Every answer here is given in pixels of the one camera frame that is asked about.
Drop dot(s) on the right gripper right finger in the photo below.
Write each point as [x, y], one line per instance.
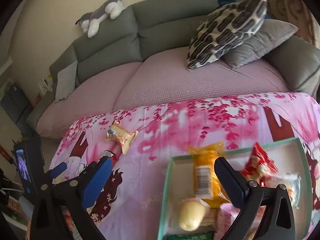
[232, 181]

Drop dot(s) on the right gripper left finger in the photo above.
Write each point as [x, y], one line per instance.
[93, 179]

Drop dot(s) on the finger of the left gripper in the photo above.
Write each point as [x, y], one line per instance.
[58, 170]

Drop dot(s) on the pink snack pack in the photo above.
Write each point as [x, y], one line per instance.
[227, 215]

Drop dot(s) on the red cartoon candy pack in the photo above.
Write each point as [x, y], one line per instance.
[260, 167]

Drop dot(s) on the yellow cake snack pack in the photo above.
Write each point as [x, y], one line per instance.
[207, 186]

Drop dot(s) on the clear pack yellow bun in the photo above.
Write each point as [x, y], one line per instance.
[194, 213]

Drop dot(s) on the red small snack pack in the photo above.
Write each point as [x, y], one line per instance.
[111, 156]

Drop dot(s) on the green round cracker pack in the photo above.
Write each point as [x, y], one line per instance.
[292, 183]

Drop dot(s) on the pink cartoon tablecloth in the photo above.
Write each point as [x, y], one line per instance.
[129, 205]

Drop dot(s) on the gold wrapped candy pack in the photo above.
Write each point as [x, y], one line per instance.
[121, 135]

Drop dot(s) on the teal cardboard tray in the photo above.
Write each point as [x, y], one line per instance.
[289, 158]

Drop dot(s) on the light grey small cushion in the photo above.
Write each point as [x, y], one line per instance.
[66, 80]

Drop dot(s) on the pink sofa cover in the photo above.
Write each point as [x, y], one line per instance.
[162, 78]

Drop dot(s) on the grey white plush dog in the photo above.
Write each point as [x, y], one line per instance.
[90, 21]

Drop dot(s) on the grey green sofa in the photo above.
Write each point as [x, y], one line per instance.
[153, 26]

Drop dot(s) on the black white patterned pillow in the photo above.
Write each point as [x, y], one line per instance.
[224, 29]

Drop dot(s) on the grey pillow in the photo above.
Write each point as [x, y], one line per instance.
[271, 34]

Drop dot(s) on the patterned beige curtain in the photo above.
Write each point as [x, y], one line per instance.
[297, 13]

